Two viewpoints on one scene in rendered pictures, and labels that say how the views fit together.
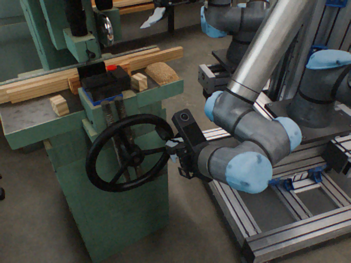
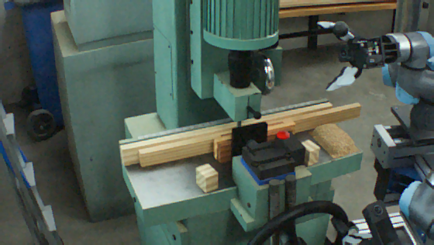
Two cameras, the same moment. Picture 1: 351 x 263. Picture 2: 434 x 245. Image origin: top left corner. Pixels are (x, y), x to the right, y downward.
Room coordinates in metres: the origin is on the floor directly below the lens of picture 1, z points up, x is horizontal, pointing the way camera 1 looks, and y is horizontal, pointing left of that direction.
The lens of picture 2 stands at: (-0.23, 0.17, 1.65)
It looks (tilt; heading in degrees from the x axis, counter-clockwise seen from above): 31 degrees down; 10
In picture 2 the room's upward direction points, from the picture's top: straight up
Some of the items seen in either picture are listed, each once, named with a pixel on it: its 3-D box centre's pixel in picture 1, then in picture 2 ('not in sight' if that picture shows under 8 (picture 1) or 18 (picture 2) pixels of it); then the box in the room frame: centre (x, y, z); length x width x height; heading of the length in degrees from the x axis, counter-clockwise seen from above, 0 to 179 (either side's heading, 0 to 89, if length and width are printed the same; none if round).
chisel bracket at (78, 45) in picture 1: (81, 45); (236, 97); (0.91, 0.32, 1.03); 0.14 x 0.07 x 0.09; 32
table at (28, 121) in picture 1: (101, 102); (254, 176); (0.80, 0.25, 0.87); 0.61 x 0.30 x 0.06; 122
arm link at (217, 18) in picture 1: (222, 19); (415, 82); (0.96, -0.16, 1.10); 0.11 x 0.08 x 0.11; 81
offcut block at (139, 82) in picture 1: (139, 82); (308, 153); (0.85, 0.12, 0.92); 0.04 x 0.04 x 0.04; 45
